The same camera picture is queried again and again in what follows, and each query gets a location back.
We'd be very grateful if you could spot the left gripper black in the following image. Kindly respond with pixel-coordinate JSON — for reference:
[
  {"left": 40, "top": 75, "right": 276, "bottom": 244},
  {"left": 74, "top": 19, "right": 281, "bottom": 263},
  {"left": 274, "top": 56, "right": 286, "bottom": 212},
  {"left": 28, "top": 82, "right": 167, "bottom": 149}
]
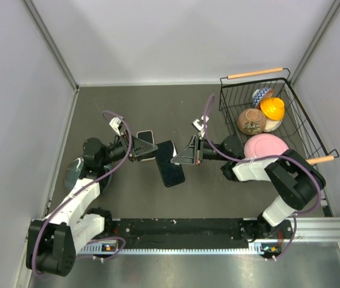
[{"left": 100, "top": 128, "right": 158, "bottom": 166}]

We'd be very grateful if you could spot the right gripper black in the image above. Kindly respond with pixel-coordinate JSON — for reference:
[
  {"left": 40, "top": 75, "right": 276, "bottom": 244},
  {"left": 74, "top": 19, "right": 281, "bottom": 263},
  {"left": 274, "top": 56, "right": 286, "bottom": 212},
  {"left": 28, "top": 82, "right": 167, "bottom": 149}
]
[{"left": 171, "top": 135, "right": 230, "bottom": 165}]

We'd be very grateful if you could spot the beige phone case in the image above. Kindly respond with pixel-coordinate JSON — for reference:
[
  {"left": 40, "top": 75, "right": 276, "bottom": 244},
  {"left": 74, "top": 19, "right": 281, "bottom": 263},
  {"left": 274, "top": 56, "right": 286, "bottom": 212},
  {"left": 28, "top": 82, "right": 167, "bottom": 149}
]
[{"left": 136, "top": 130, "right": 155, "bottom": 161}]

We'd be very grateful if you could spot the black phone case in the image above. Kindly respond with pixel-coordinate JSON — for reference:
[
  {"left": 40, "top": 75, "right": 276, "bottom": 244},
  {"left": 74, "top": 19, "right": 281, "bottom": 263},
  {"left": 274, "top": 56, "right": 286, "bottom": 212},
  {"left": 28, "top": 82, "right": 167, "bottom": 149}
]
[{"left": 154, "top": 139, "right": 186, "bottom": 188}]

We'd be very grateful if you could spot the teal smartphone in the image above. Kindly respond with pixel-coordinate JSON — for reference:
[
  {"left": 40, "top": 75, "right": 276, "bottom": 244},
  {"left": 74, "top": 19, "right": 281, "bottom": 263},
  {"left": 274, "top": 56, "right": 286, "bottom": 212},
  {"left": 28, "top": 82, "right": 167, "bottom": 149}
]
[{"left": 137, "top": 130, "right": 154, "bottom": 144}]

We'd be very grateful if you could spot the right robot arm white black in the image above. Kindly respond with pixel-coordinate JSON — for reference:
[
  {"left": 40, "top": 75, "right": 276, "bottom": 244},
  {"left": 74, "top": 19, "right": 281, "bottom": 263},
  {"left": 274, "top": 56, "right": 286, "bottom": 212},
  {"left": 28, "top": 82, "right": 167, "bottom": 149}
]
[{"left": 170, "top": 135, "right": 326, "bottom": 240}]

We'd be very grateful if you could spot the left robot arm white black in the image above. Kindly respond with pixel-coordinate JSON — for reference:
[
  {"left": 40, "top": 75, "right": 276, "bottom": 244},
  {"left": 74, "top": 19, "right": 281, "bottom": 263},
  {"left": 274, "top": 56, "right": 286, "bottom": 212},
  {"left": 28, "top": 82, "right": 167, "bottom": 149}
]
[{"left": 26, "top": 131, "right": 158, "bottom": 277}]

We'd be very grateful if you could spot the brown ceramic bowl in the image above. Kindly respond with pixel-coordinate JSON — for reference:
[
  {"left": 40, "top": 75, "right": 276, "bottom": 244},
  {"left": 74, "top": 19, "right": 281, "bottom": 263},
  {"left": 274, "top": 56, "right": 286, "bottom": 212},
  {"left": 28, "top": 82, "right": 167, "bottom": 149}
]
[{"left": 237, "top": 108, "right": 266, "bottom": 136}]

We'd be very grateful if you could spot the grey blue bowl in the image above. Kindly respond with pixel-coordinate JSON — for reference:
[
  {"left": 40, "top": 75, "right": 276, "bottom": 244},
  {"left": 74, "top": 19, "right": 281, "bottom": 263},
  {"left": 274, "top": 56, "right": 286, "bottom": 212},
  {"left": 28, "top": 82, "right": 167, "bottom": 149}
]
[{"left": 64, "top": 157, "right": 112, "bottom": 193}]

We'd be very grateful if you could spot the pink plate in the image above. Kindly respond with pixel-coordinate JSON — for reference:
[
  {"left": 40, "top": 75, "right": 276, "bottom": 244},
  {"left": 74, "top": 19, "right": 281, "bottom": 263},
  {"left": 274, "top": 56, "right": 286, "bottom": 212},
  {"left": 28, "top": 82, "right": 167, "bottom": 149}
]
[{"left": 243, "top": 133, "right": 289, "bottom": 158}]

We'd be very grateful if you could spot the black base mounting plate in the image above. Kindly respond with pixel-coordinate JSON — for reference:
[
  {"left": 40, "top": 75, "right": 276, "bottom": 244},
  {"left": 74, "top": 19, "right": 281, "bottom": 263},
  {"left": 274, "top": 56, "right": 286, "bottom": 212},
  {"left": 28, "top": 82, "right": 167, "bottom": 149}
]
[{"left": 93, "top": 218, "right": 285, "bottom": 249}]

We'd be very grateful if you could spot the white ceramic bowl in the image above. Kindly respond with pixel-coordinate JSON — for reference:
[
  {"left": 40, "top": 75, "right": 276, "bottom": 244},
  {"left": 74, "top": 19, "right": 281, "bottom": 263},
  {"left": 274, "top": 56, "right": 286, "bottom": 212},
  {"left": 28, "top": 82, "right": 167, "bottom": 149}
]
[{"left": 263, "top": 118, "right": 282, "bottom": 133}]

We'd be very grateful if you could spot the blue white patterned bowl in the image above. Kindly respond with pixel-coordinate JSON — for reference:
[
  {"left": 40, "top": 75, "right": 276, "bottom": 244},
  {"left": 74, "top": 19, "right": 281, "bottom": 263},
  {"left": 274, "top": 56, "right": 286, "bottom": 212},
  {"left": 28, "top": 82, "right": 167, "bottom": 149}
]
[{"left": 252, "top": 87, "right": 274, "bottom": 107}]

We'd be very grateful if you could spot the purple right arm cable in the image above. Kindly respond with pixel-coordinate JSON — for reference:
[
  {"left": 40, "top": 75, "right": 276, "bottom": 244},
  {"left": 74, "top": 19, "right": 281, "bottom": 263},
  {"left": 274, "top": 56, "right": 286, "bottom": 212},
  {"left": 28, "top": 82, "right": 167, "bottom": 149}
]
[{"left": 203, "top": 93, "right": 323, "bottom": 260}]

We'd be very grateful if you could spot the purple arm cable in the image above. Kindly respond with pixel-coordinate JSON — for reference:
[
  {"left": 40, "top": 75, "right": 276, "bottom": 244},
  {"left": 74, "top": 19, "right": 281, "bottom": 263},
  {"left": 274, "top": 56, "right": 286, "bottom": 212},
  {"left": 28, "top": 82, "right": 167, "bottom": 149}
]
[
  {"left": 203, "top": 93, "right": 323, "bottom": 260},
  {"left": 31, "top": 110, "right": 133, "bottom": 275}
]

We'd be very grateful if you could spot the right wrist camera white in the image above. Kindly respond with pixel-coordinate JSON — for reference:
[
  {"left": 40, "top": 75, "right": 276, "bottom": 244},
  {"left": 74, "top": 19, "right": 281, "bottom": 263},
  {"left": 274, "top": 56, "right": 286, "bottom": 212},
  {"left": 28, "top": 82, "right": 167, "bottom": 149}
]
[{"left": 191, "top": 116, "right": 209, "bottom": 137}]

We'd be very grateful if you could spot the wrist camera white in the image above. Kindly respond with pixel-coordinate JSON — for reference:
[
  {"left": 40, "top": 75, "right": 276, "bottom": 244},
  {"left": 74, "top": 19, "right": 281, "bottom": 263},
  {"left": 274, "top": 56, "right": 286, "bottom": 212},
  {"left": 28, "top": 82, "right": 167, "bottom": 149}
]
[
  {"left": 109, "top": 116, "right": 124, "bottom": 136},
  {"left": 191, "top": 116, "right": 209, "bottom": 137}
]

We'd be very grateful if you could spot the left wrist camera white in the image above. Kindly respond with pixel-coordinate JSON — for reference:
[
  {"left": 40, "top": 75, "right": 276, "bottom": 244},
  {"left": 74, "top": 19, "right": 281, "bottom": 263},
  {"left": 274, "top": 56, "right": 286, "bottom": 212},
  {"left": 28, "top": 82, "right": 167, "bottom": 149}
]
[{"left": 109, "top": 116, "right": 124, "bottom": 136}]

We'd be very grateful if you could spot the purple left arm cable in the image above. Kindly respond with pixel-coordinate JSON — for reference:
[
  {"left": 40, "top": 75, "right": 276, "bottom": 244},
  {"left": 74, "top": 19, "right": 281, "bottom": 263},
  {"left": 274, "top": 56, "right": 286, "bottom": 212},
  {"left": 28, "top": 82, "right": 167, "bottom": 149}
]
[{"left": 31, "top": 110, "right": 133, "bottom": 275}]

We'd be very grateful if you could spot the black wire basket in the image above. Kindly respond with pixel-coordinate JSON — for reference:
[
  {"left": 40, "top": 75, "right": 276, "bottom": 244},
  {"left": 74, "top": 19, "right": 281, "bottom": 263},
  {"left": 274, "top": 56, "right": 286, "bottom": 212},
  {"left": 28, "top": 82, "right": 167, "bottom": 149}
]
[{"left": 219, "top": 67, "right": 339, "bottom": 160}]

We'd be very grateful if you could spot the aluminium frame rail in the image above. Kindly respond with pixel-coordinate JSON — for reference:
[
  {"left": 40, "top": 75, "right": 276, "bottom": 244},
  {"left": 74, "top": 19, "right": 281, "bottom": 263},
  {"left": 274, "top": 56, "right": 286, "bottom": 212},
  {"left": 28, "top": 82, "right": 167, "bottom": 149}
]
[{"left": 22, "top": 217, "right": 340, "bottom": 256}]

